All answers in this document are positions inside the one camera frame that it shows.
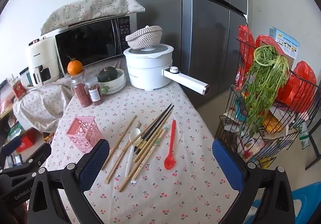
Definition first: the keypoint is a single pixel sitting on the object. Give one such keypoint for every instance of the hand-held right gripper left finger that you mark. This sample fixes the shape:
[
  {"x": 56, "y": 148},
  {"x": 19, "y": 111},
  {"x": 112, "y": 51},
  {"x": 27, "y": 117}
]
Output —
[{"x": 94, "y": 163}]

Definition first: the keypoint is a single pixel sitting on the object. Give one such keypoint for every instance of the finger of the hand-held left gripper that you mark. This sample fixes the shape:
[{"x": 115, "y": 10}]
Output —
[
  {"x": 10, "y": 145},
  {"x": 37, "y": 158}
]

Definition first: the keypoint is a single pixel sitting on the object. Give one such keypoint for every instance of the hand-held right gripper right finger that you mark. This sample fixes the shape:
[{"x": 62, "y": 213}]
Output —
[{"x": 227, "y": 166}]

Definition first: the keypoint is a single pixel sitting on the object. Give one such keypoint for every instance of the pink plastic utensil holder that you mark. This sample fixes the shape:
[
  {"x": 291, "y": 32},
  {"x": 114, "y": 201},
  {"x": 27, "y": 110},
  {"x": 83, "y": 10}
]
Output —
[{"x": 80, "y": 131}]

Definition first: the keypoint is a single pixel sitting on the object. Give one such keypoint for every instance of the black chopstick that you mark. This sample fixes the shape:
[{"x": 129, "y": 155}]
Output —
[
  {"x": 160, "y": 118},
  {"x": 164, "y": 120}
]

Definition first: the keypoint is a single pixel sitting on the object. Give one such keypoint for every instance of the red box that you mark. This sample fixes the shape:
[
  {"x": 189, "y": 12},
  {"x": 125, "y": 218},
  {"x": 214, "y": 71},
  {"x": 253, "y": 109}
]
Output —
[{"x": 26, "y": 142}]

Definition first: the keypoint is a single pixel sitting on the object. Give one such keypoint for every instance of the bamboo chopstick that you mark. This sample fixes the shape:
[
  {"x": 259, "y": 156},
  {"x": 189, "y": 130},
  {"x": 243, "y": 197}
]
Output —
[
  {"x": 114, "y": 167},
  {"x": 140, "y": 165},
  {"x": 150, "y": 145},
  {"x": 120, "y": 141},
  {"x": 153, "y": 127}
]

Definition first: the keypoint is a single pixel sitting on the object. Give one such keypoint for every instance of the white plastic spoon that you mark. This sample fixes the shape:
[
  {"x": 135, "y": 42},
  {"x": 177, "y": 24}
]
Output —
[{"x": 135, "y": 134}]

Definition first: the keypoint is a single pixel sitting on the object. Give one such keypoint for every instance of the cherry print tablecloth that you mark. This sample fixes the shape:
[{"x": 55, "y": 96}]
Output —
[{"x": 175, "y": 189}]

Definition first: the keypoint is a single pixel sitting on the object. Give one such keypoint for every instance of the red plastic spoon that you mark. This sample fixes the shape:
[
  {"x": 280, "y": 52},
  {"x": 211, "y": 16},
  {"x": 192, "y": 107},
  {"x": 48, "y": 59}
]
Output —
[{"x": 170, "y": 158}]

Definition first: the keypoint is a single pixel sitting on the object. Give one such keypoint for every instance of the pile of snack packets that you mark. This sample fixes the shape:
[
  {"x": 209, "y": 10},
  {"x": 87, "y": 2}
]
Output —
[{"x": 275, "y": 126}]

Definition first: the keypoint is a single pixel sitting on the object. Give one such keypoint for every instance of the green ceramic spoon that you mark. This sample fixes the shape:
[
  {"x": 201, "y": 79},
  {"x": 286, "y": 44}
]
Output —
[{"x": 104, "y": 90}]

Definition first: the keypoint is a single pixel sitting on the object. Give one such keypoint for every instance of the white bowl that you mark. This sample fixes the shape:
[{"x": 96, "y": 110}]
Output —
[{"x": 117, "y": 90}]

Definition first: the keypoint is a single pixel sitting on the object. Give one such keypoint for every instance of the blue plastic stool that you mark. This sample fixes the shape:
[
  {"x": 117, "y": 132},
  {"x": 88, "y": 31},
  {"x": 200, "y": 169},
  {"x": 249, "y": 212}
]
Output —
[{"x": 306, "y": 196}]

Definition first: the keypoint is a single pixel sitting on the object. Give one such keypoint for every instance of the stack of white bowls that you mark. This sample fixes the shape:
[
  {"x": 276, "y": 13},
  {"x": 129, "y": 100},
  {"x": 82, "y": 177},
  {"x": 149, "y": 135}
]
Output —
[{"x": 119, "y": 79}]

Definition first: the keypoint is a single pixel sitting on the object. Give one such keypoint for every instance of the dark green squash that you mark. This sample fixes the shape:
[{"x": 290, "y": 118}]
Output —
[{"x": 107, "y": 74}]

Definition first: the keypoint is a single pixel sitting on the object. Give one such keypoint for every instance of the white air fryer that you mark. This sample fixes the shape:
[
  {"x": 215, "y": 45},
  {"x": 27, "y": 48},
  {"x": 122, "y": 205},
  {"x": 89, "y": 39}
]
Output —
[{"x": 40, "y": 58}]

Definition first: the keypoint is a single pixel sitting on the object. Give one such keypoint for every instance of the green leafy vegetables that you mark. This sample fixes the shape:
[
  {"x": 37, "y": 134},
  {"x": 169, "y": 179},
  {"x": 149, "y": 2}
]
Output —
[{"x": 265, "y": 78}]

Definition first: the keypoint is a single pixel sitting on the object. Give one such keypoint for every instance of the orange fruit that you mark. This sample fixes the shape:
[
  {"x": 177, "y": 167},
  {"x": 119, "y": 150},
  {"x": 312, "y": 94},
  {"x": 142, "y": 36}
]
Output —
[{"x": 74, "y": 66}]

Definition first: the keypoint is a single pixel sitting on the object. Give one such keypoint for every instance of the red plastic bag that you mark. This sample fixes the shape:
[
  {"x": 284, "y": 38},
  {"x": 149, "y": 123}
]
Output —
[
  {"x": 267, "y": 39},
  {"x": 298, "y": 86},
  {"x": 247, "y": 46}
]

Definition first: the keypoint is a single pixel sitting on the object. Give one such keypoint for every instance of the white electric cooking pot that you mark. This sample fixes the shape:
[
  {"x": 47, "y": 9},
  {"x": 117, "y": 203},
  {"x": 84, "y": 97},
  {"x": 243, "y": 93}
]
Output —
[{"x": 148, "y": 68}]

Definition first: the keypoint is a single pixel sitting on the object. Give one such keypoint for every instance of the black microwave oven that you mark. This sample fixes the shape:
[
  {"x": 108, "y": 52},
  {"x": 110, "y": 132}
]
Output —
[{"x": 87, "y": 41}]

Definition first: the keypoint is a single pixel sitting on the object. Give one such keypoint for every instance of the blue white cardboard box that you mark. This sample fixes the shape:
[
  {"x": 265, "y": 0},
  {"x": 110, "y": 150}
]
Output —
[{"x": 288, "y": 41}]

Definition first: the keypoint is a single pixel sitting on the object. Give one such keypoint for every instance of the floral cloth cover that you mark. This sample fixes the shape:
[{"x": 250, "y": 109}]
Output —
[{"x": 95, "y": 8}]

